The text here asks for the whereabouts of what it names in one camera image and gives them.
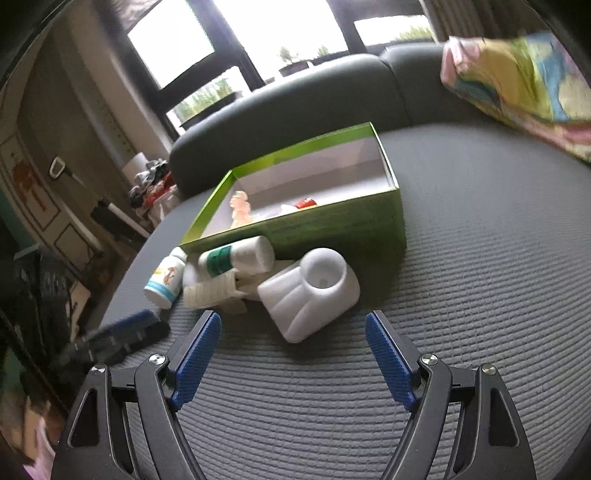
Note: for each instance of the colourful printed pillow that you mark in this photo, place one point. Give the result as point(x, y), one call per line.
point(517, 78)

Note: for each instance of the white plastic holder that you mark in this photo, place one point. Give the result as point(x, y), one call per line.
point(314, 295)

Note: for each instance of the white paper roll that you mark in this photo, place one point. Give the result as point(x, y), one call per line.
point(136, 164)

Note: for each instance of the potted plants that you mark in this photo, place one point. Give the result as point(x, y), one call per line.
point(295, 64)

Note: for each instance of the white wall device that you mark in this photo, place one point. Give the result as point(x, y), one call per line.
point(57, 167)

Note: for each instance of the small red item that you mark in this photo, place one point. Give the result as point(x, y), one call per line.
point(305, 202)

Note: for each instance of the grey sofa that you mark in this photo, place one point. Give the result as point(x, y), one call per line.
point(461, 230)

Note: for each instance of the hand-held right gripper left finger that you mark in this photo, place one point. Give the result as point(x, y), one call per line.
point(198, 360)

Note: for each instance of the black framed window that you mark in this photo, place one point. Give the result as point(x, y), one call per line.
point(194, 41)

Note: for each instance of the green cardboard box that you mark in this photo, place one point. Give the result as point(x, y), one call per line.
point(346, 226)

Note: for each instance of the white bottle cartoon label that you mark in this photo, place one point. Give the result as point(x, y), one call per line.
point(164, 279)

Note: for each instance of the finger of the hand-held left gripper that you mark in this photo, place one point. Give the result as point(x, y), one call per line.
point(134, 319)
point(143, 337)

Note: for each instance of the pile of clothes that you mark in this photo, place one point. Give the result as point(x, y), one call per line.
point(152, 189)

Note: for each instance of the white ribbed plastic piece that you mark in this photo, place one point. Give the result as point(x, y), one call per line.
point(210, 293)

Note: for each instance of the long green planter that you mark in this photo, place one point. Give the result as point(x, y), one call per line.
point(203, 104)

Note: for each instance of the wall poster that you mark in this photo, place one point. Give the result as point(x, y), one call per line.
point(25, 184)

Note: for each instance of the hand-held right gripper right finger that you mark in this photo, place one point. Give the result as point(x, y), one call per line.
point(388, 360)

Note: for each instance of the white bottle green label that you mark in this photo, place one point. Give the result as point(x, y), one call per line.
point(231, 258)

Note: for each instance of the dark flat board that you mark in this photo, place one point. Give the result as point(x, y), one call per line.
point(113, 219)

